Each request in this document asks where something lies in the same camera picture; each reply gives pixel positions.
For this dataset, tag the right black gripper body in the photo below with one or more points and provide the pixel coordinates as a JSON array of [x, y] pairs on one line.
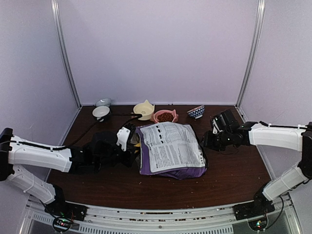
[[218, 143]]

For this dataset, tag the purple pet food bag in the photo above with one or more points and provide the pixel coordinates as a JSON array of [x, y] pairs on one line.
[[171, 150]]

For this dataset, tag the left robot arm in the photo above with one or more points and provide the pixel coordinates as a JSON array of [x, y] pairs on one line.
[[105, 149]]

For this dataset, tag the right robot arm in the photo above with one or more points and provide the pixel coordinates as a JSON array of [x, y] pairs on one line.
[[226, 131]]

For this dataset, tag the pink cat-ear pet bowl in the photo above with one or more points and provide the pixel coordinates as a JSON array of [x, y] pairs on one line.
[[162, 111]]

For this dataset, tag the cream cat-ear pet bowl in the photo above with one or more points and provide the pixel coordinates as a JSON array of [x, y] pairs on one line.
[[146, 109]]

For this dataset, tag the blue zigzag patterned bowl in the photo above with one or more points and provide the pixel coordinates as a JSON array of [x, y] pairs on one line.
[[196, 112]]

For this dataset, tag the brown kibble in pink bowl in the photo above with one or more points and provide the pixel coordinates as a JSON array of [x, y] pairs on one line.
[[164, 117]]

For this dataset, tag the light blue striped bowl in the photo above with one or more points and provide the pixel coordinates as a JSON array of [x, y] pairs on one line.
[[104, 102]]

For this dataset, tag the navy white-dotted bowl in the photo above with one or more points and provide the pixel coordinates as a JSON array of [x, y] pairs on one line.
[[101, 113]]

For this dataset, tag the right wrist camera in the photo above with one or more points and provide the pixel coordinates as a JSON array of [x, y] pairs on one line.
[[217, 125]]

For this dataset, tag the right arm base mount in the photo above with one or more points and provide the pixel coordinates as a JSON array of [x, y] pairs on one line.
[[259, 206]]

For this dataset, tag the right aluminium frame post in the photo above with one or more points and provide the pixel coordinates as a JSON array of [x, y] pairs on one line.
[[253, 49]]

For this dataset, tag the aluminium frame post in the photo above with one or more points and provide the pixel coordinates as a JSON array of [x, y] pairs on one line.
[[253, 49], [63, 51]]

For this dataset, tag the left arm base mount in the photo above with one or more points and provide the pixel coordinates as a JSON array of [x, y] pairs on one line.
[[60, 207]]

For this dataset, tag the left aluminium frame post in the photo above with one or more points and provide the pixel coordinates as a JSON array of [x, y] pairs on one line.
[[63, 51]]

